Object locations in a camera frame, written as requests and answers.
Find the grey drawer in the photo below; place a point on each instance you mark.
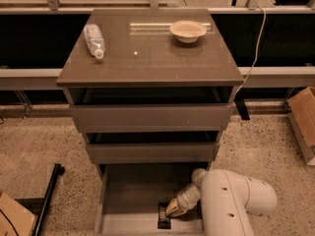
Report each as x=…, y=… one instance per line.
x=131, y=194
x=154, y=147
x=138, y=110

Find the grey top drawer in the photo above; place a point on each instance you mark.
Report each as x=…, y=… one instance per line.
x=138, y=110

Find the cardboard box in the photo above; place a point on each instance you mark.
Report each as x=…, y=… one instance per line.
x=15, y=220
x=302, y=120

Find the clear plastic water bottle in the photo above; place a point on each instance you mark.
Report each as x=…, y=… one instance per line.
x=94, y=40

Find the grey bottom drawer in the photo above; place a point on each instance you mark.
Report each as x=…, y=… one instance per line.
x=131, y=194

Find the grey drawer cabinet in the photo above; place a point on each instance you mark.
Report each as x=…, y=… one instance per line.
x=141, y=52

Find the black metal stand frame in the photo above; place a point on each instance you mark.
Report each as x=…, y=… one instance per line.
x=40, y=206

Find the cardboard box at left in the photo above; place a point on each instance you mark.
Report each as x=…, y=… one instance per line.
x=15, y=220

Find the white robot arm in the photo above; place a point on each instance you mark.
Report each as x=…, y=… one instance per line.
x=227, y=198

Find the grey middle drawer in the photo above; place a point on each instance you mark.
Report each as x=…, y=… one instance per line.
x=154, y=147

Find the cardboard box at right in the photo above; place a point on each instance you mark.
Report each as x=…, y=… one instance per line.
x=302, y=120

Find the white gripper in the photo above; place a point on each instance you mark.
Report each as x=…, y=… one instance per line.
x=186, y=199

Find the white paper bowl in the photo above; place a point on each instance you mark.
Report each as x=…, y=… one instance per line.
x=187, y=31

